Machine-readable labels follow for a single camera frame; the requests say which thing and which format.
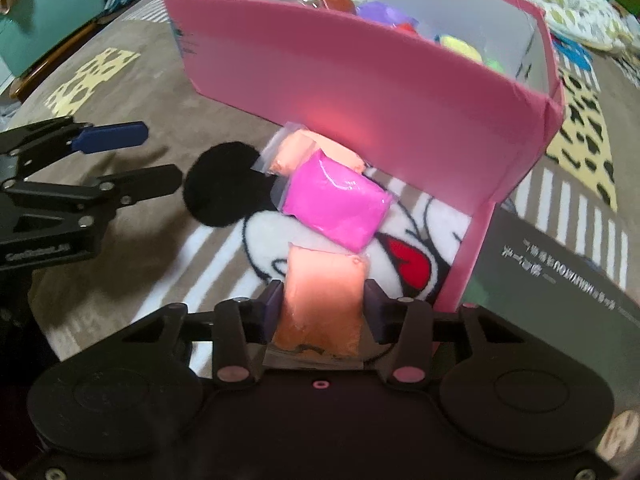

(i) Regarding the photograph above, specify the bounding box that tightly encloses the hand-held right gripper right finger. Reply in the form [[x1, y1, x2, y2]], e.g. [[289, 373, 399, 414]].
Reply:
[[364, 279, 527, 388]]

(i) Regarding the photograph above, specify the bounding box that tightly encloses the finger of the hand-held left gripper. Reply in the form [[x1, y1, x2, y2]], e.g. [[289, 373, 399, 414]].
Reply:
[[0, 117, 150, 162], [0, 164, 184, 228]]

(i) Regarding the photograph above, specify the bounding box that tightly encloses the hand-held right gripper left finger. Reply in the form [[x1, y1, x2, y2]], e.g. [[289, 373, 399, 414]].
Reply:
[[117, 280, 287, 388]]

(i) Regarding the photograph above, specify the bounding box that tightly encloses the orange clay packet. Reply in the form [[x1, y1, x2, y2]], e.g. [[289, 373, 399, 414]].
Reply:
[[270, 242, 368, 361]]

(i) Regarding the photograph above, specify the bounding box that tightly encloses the pink cardboard box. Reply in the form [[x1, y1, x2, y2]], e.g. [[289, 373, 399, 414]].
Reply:
[[165, 0, 566, 311]]

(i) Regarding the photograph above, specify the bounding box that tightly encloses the printed cartoon blanket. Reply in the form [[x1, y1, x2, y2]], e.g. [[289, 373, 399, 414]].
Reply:
[[0, 0, 640, 466]]

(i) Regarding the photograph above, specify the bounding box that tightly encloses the magenta clay packet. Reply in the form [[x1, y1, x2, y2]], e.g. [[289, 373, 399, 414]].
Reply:
[[272, 152, 393, 253]]

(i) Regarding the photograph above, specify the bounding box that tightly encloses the teal storage bin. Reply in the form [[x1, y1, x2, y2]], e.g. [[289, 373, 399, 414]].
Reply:
[[0, 0, 109, 82]]

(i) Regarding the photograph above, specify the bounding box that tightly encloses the peach clay packet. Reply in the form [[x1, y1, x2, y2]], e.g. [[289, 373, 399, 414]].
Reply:
[[257, 121, 367, 177]]

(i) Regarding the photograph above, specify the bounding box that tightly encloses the yellow clay packet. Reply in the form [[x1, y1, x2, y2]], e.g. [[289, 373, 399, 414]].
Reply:
[[434, 34, 484, 64]]

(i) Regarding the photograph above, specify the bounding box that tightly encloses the purple clay packet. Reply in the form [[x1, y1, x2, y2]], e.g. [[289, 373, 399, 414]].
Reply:
[[356, 1, 420, 25]]

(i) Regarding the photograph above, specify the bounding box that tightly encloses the white patterned quilt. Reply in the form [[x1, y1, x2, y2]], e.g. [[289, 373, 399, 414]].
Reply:
[[455, 0, 640, 52]]

